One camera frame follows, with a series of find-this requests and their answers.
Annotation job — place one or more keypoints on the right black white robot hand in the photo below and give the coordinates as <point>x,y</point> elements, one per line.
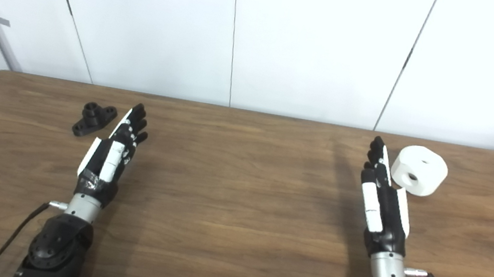
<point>384,211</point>

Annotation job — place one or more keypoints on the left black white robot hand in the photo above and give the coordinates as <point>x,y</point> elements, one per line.
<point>111,158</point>

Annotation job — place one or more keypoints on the black flanged holder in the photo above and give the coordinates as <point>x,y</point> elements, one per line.
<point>91,120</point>

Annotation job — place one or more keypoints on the round white plastic piece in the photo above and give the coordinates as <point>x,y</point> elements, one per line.
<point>425,175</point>

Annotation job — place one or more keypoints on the dark wall seam clip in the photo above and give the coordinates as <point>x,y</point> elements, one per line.
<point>68,5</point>

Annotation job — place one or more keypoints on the small grey wall label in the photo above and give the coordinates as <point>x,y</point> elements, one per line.
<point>4,22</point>

